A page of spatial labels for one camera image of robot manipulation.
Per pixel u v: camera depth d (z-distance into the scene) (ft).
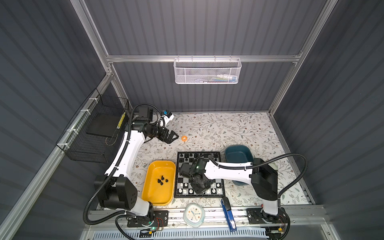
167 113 2.32
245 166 1.58
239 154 3.17
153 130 2.18
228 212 2.38
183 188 2.69
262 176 1.67
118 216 2.10
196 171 1.90
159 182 2.77
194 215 2.37
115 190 1.37
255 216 2.38
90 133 2.35
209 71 4.06
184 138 3.45
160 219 2.37
